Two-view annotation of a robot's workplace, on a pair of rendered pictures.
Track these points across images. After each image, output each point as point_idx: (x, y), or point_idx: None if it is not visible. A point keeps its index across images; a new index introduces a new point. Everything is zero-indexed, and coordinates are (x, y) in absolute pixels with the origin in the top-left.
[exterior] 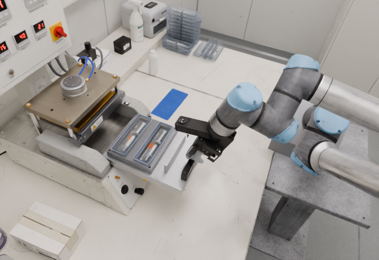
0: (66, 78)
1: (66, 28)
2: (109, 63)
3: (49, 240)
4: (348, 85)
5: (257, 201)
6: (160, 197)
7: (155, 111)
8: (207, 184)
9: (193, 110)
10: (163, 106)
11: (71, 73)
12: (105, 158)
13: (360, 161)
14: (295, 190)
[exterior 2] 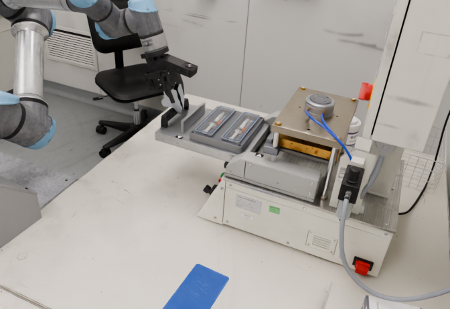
0: (329, 100)
1: (369, 105)
2: None
3: None
4: None
5: (98, 166)
6: (205, 172)
7: (220, 280)
8: (149, 181)
9: (144, 285)
10: (205, 294)
11: (338, 129)
12: (264, 120)
13: (29, 55)
14: (43, 173)
